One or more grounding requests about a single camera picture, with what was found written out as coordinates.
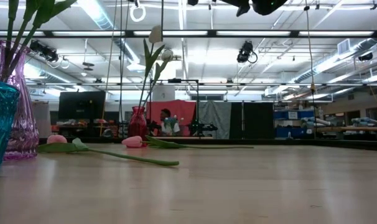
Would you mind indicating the pink artificial tulip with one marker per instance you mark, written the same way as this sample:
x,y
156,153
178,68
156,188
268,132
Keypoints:
x,y
56,139
132,142

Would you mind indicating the purple ribbed glass vase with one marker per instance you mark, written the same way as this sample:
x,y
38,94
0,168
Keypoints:
x,y
23,124

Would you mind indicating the small black robot arm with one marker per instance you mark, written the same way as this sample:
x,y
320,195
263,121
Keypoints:
x,y
204,127

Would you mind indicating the red glass vase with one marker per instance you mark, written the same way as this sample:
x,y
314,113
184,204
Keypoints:
x,y
137,121

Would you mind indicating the teal glass vase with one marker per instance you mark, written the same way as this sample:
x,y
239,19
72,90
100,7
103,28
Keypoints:
x,y
2,124

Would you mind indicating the black bar with light strips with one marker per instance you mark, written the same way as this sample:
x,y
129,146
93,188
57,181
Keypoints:
x,y
211,33

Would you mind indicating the grey curtain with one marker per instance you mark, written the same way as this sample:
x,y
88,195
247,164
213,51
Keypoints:
x,y
218,118

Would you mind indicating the red cloth backdrop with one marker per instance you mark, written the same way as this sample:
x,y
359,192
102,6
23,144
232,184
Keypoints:
x,y
182,109

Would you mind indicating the black partition panel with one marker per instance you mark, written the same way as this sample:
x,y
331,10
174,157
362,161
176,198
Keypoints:
x,y
258,121

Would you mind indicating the blue storage shelf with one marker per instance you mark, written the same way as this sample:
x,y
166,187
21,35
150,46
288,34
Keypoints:
x,y
282,115

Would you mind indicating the person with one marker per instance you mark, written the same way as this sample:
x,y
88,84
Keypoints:
x,y
166,113

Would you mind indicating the white and blue equipment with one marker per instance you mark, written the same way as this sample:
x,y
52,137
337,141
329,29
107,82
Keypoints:
x,y
316,121
369,122

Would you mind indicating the long wooden workbench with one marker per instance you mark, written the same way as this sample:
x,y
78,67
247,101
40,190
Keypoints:
x,y
347,128

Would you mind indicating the black monitor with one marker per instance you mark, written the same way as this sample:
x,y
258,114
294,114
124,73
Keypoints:
x,y
82,104

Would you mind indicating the silver ceiling air duct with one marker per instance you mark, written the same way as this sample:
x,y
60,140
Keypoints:
x,y
331,60
98,15

